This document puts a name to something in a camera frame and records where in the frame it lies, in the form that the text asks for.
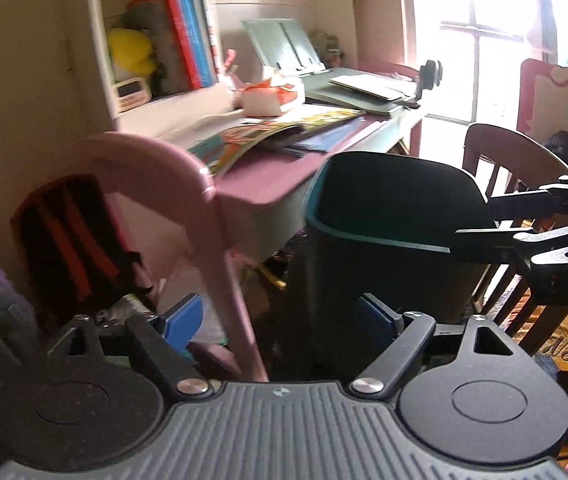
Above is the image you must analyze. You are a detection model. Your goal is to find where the dark blue folder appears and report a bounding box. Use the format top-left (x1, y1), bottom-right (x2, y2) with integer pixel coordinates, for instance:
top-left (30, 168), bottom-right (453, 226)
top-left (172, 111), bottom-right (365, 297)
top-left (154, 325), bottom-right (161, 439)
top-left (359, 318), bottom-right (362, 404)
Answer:
top-left (259, 112), bottom-right (389, 157)

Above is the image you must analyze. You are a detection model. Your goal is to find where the white digital clock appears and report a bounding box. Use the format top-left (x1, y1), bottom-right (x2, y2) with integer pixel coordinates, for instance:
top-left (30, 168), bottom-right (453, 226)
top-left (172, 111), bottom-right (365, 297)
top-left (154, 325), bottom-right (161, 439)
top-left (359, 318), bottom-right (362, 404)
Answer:
top-left (113, 76), bottom-right (153, 113)

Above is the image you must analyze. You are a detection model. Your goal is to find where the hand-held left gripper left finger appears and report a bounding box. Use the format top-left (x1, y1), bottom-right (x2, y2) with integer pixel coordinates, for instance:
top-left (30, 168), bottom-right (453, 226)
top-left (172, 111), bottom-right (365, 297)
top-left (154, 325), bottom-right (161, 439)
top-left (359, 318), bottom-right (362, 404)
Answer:
top-left (46, 294), bottom-right (211, 397)

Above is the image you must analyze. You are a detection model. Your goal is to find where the grey green plush toy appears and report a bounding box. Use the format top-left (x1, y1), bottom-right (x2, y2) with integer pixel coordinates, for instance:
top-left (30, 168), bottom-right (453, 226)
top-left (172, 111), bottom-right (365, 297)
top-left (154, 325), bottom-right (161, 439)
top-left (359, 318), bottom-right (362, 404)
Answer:
top-left (121, 0), bottom-right (169, 33)

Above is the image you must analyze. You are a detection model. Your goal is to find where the dark teal trash bin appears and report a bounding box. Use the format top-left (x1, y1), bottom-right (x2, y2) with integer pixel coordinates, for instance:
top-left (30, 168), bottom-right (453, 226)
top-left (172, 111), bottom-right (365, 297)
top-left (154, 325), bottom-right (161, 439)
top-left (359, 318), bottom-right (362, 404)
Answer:
top-left (300, 150), bottom-right (497, 378)

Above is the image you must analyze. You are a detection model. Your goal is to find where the pink and white desk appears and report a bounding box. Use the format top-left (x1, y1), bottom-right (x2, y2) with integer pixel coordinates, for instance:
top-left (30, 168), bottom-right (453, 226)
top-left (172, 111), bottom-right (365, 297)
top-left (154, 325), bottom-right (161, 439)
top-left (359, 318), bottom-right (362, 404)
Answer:
top-left (156, 62), bottom-right (427, 266)

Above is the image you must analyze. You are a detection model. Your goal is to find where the blue book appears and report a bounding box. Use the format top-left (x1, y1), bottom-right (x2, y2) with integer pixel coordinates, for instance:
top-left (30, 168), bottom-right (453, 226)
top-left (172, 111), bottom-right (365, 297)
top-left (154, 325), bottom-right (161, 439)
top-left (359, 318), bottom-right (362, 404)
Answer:
top-left (174, 0), bottom-right (217, 88)

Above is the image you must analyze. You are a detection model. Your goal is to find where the red book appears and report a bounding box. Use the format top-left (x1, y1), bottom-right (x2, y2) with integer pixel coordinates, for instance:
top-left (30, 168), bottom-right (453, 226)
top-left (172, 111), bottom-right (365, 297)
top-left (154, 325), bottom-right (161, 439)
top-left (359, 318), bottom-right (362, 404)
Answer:
top-left (131, 0), bottom-right (203, 92)

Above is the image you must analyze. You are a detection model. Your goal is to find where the small brown plush toy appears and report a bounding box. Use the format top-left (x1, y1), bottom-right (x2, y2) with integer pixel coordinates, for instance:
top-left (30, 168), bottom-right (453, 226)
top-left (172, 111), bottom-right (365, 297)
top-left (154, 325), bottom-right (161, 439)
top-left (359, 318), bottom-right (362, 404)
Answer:
top-left (310, 30), bottom-right (345, 61)

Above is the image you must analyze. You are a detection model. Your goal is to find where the green book stand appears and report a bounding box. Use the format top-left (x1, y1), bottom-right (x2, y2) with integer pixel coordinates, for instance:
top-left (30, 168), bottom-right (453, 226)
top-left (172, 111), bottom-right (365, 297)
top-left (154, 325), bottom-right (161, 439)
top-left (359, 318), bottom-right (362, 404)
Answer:
top-left (241, 19), bottom-right (327, 77)

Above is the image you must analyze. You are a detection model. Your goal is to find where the black and red backpack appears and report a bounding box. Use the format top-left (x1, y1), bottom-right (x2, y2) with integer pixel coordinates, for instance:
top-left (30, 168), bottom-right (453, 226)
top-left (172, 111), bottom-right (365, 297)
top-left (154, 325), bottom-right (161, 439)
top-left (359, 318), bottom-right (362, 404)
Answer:
top-left (10, 174), bottom-right (157, 331)

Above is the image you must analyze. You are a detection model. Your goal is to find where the yellow plush toy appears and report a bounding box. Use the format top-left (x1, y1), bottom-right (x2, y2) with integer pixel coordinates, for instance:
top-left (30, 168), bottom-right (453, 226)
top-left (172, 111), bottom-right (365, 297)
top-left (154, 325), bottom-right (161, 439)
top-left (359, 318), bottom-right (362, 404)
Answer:
top-left (108, 27), bottom-right (157, 81)

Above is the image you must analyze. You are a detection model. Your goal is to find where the colourful picture book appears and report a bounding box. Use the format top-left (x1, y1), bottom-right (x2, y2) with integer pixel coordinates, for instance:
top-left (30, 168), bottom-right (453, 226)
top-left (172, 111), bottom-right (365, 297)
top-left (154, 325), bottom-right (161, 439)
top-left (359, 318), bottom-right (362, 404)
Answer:
top-left (186, 107), bottom-right (362, 177)

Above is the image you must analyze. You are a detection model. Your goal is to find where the brown wooden chair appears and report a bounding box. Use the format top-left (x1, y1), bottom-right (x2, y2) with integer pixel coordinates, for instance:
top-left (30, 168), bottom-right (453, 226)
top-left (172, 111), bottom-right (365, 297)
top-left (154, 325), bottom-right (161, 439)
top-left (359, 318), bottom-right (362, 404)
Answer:
top-left (462, 122), bottom-right (568, 356)

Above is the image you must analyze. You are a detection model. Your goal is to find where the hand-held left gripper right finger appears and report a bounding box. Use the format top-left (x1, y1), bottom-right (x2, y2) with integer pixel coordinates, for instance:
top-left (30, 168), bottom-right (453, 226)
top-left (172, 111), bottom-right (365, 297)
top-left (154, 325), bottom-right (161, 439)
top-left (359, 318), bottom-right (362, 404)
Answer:
top-left (351, 296), bottom-right (534, 396)

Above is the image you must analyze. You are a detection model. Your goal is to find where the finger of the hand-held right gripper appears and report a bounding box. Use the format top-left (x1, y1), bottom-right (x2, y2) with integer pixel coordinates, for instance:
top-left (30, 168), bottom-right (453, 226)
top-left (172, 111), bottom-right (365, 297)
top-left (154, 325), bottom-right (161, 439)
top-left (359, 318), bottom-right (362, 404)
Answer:
top-left (486, 172), bottom-right (568, 221)
top-left (455, 227), bottom-right (539, 267)

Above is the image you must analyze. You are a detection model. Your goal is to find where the orange and white snack bag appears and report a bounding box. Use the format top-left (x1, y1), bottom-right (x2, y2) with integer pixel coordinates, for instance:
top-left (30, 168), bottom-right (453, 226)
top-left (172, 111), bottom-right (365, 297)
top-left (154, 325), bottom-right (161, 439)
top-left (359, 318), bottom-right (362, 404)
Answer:
top-left (234, 72), bottom-right (305, 118)

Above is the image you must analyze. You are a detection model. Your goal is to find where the pink framed board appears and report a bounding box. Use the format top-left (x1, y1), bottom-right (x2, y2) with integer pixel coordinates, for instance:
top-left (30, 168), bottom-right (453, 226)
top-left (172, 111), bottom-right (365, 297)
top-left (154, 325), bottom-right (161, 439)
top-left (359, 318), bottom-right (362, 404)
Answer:
top-left (516, 58), bottom-right (568, 161)

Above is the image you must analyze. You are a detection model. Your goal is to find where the grey notebook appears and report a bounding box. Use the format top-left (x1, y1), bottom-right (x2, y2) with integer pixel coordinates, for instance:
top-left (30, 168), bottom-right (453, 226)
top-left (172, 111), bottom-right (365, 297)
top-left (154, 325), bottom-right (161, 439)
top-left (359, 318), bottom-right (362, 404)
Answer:
top-left (304, 67), bottom-right (422, 115)

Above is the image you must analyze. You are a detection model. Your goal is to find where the window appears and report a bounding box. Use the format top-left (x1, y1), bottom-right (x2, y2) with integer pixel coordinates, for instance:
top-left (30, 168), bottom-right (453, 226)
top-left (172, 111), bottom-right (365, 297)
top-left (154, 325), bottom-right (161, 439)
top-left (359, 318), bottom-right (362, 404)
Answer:
top-left (406, 0), bottom-right (568, 126)

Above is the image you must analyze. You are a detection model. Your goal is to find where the pink plastic chair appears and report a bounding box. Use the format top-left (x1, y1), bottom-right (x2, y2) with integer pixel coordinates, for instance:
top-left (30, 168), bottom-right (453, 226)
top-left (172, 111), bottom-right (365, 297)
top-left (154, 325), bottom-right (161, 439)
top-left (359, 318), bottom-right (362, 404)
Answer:
top-left (61, 131), bottom-right (271, 383)

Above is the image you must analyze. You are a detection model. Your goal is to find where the white spine book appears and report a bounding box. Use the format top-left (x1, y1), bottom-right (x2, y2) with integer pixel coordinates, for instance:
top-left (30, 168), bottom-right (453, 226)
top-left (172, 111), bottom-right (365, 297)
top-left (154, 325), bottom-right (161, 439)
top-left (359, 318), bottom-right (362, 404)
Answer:
top-left (188, 0), bottom-right (222, 83)

